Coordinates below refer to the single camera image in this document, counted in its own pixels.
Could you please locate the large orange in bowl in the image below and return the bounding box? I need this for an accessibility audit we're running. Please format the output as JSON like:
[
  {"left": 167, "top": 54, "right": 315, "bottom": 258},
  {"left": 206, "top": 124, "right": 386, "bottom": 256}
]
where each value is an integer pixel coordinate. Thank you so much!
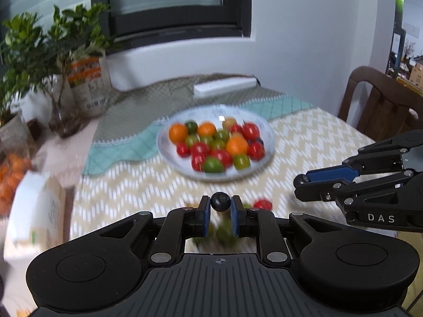
[{"left": 225, "top": 137, "right": 249, "bottom": 157}]

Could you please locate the dark blueberry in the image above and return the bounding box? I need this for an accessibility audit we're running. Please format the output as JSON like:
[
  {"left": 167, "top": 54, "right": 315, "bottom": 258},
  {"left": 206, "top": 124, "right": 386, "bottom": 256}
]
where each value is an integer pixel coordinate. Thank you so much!
[{"left": 210, "top": 192, "right": 232, "bottom": 213}]

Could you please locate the orange mandarin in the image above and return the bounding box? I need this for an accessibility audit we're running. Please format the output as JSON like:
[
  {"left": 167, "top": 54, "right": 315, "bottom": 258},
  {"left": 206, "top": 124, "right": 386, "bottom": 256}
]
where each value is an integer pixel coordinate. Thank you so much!
[
  {"left": 197, "top": 122, "right": 217, "bottom": 137},
  {"left": 168, "top": 123, "right": 189, "bottom": 144}
]

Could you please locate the beige zigzag tablecloth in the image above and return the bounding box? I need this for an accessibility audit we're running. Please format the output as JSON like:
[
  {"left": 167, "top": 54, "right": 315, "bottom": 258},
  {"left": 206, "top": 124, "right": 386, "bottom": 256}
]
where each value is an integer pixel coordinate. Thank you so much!
[{"left": 69, "top": 72, "right": 378, "bottom": 255}]

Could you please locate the wooden chair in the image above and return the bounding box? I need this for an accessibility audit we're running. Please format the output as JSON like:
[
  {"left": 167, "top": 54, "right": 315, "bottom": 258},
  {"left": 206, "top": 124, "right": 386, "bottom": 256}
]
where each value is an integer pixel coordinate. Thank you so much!
[{"left": 338, "top": 66, "right": 422, "bottom": 141}]

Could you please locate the clear box of oranges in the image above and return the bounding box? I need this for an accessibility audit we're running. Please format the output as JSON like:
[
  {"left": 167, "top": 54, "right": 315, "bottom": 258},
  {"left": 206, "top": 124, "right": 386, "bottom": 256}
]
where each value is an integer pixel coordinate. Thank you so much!
[{"left": 0, "top": 149, "right": 32, "bottom": 217}]

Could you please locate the white tissue pack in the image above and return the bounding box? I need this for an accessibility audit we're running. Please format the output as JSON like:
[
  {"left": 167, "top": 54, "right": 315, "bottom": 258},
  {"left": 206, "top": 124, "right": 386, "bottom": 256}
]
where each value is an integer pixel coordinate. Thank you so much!
[{"left": 4, "top": 171, "right": 66, "bottom": 267}]

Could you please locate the white power strip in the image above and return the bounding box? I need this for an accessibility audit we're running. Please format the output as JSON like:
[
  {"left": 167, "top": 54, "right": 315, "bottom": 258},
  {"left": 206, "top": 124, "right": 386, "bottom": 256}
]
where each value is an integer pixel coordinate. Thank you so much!
[{"left": 194, "top": 77, "right": 258, "bottom": 99}]

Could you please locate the glass vase with plant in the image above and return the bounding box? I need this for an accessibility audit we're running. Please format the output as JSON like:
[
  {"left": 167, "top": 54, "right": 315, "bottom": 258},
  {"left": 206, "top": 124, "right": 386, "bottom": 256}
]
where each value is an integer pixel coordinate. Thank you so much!
[{"left": 47, "top": 3, "right": 114, "bottom": 139}]

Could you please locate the white blue patterned bowl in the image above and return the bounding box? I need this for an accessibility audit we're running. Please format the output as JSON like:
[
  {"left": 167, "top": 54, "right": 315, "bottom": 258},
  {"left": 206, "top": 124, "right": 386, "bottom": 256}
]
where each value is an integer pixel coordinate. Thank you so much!
[{"left": 156, "top": 105, "right": 275, "bottom": 182}]

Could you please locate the printed paper bag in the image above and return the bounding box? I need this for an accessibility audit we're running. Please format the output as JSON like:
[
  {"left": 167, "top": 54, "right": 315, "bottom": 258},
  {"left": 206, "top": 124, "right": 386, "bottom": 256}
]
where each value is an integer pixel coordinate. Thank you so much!
[{"left": 67, "top": 55, "right": 112, "bottom": 118}]

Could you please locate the green tomato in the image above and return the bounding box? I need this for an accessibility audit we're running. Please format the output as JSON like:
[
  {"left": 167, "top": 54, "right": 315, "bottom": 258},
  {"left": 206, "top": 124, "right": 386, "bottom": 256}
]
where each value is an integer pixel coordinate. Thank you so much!
[{"left": 215, "top": 220, "right": 239, "bottom": 249}]

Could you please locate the large red tomato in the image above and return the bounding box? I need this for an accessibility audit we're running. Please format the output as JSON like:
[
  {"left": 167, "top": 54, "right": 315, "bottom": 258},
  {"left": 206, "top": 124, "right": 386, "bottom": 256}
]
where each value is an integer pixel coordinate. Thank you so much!
[{"left": 242, "top": 122, "right": 260, "bottom": 141}]

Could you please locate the potted green plant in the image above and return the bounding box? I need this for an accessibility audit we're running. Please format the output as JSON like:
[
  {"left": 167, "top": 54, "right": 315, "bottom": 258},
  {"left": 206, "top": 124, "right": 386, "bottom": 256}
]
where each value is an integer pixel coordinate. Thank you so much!
[{"left": 0, "top": 11, "right": 47, "bottom": 130}]

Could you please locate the red acerola fruit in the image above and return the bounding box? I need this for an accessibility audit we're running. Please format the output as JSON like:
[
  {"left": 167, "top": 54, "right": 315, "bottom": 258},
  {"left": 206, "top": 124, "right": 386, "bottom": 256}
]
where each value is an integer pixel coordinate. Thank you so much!
[{"left": 253, "top": 199, "right": 273, "bottom": 211}]

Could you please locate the red strawberry-like fruit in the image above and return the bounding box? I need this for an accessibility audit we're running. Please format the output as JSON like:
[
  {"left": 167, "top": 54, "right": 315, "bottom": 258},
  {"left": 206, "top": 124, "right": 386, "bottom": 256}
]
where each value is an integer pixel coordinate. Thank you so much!
[{"left": 191, "top": 153, "right": 207, "bottom": 172}]

